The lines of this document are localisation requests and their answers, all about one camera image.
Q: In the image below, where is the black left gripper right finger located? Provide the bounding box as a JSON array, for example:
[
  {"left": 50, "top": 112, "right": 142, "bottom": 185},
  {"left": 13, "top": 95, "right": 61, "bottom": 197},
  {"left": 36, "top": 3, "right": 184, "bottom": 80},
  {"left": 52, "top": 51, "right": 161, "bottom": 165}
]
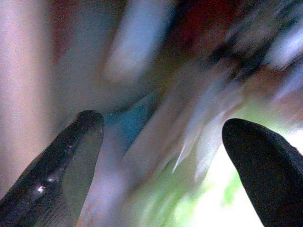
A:
[{"left": 222, "top": 118, "right": 303, "bottom": 227}]

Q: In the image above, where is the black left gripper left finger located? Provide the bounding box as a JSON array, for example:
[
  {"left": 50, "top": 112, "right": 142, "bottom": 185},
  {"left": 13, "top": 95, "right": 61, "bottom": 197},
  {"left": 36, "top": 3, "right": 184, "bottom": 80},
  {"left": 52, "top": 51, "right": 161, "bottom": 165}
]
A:
[{"left": 0, "top": 110, "right": 105, "bottom": 227}]

